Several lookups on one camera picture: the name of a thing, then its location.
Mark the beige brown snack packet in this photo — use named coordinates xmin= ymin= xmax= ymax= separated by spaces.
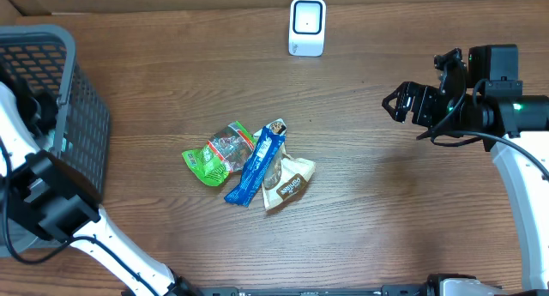
xmin=262 ymin=143 xmax=316 ymax=211

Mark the blue snack bar wrapper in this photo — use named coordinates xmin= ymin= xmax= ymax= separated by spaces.
xmin=224 ymin=126 xmax=286 ymax=207

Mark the green snack packet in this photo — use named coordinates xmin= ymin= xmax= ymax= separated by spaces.
xmin=182 ymin=121 xmax=256 ymax=186

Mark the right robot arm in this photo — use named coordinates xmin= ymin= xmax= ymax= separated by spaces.
xmin=382 ymin=44 xmax=548 ymax=295

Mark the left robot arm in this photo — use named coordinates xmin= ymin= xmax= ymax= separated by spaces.
xmin=1 ymin=77 xmax=200 ymax=295

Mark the white barcode scanner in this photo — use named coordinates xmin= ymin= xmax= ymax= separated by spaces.
xmin=288 ymin=0 xmax=327 ymax=57

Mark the grey plastic mesh basket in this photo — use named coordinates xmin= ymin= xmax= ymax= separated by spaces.
xmin=1 ymin=25 xmax=111 ymax=257

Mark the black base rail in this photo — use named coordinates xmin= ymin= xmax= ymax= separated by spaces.
xmin=121 ymin=273 xmax=504 ymax=296

